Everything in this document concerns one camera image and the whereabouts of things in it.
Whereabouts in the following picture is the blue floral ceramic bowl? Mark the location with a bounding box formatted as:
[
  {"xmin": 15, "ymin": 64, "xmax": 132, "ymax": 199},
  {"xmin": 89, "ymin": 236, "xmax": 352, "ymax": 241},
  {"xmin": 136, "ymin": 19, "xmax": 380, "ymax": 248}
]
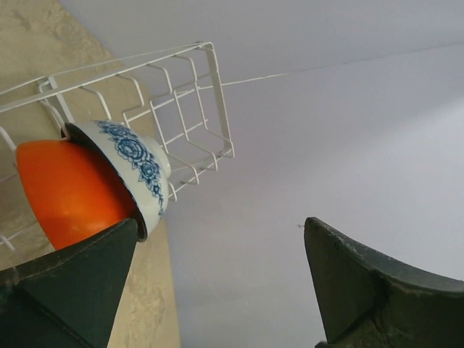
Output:
[{"xmin": 63, "ymin": 120, "xmax": 171, "ymax": 242}]

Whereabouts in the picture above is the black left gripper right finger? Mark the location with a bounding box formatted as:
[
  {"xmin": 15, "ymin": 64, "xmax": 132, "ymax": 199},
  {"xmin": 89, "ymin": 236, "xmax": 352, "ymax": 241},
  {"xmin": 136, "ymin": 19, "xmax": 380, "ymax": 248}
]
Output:
[{"xmin": 304, "ymin": 217, "xmax": 463, "ymax": 347}]

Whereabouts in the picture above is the white wire dish rack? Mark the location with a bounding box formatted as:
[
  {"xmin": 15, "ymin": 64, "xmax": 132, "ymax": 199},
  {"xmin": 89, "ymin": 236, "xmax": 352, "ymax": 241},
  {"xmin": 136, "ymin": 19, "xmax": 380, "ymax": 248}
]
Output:
[{"xmin": 1, "ymin": 42, "xmax": 235, "ymax": 254}]

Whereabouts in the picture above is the orange plastic bowl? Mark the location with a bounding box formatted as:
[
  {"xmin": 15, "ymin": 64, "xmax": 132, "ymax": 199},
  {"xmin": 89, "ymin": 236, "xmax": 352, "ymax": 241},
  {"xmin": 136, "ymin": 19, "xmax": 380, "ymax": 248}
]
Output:
[{"xmin": 15, "ymin": 140, "xmax": 136, "ymax": 249}]

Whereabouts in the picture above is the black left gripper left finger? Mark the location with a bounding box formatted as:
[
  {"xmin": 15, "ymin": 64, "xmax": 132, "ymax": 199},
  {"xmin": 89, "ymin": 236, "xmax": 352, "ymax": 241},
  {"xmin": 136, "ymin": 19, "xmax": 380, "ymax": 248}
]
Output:
[{"xmin": 1, "ymin": 219, "xmax": 138, "ymax": 347}]

